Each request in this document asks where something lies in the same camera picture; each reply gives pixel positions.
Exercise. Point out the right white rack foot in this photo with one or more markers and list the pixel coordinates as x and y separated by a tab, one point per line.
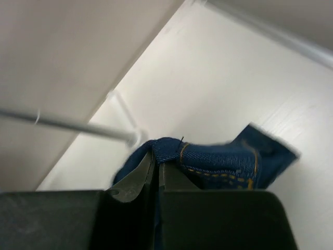
139	136

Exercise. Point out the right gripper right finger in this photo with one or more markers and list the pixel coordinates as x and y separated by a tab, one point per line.
172	179

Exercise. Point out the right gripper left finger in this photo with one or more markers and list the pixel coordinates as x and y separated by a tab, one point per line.
136	182

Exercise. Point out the right grey rack pole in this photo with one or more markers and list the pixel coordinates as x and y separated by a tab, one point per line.
67	124

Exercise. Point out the dark blue jeans trousers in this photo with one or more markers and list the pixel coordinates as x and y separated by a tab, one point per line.
253	160

